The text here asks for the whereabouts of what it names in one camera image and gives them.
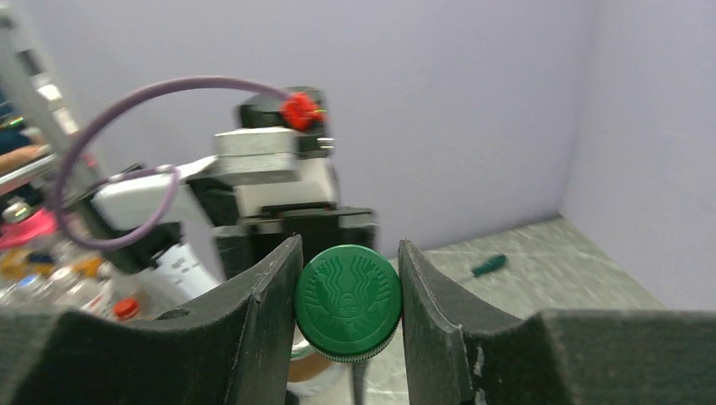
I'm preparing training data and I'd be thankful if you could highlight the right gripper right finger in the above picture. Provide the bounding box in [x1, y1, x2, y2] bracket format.
[399, 240, 715, 404]

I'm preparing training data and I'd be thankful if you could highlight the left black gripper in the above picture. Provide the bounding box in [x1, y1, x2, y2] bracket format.
[214, 207, 377, 279]

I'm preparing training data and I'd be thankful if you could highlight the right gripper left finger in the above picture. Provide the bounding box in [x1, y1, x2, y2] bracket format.
[1, 236, 303, 404]

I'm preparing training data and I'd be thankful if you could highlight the brown bottle green cap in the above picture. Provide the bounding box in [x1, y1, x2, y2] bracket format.
[288, 244, 404, 398]

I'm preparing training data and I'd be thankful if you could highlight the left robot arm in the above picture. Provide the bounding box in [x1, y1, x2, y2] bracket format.
[52, 76, 377, 304]

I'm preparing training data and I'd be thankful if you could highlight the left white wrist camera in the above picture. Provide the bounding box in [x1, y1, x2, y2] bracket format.
[214, 94, 339, 217]

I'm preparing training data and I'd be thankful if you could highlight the green handle screwdriver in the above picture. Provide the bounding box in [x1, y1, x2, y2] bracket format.
[471, 254, 507, 278]

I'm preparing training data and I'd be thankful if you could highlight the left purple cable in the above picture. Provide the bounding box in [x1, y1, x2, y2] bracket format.
[49, 75, 292, 251]

